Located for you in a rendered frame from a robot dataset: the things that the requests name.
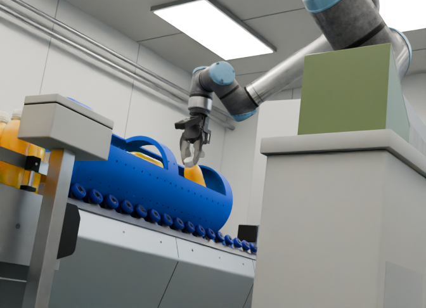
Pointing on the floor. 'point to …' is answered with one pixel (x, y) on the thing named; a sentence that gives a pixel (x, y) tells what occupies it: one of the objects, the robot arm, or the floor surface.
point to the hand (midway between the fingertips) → (189, 161)
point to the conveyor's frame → (30, 227)
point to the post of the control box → (49, 229)
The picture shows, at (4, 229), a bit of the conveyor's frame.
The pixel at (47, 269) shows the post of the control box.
